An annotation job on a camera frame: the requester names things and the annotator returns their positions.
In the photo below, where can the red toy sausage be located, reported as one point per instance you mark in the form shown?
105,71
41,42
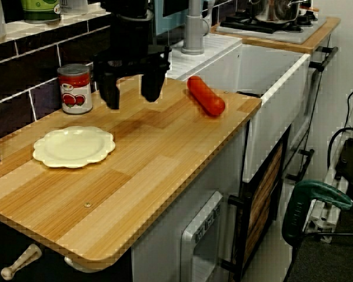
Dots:
207,98

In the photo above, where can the wood slat cabinet door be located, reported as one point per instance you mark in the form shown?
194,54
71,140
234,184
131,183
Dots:
264,194

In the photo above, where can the small white lidded container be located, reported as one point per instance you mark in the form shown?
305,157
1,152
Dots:
75,7

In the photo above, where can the grey dishwasher panel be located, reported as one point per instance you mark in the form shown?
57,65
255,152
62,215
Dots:
188,235

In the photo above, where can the green vegetable can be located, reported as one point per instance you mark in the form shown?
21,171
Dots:
39,11

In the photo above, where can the steel cooking pot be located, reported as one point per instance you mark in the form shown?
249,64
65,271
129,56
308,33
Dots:
273,11

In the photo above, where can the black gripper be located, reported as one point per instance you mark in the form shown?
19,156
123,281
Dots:
131,44

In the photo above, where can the tomato soup can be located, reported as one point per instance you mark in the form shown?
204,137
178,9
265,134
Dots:
75,91

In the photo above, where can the white kitchen cabinet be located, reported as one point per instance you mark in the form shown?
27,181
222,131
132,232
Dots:
164,223

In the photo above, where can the white toy sink unit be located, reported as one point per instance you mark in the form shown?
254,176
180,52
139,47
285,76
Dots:
276,132

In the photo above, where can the green power drill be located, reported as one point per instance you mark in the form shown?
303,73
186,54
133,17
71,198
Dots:
294,214

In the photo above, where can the cream scalloped plate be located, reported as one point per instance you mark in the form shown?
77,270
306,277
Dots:
73,147

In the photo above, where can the grey toy stove top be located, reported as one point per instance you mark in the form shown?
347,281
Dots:
309,30

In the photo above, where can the grey toy faucet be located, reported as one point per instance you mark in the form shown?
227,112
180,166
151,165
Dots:
192,35

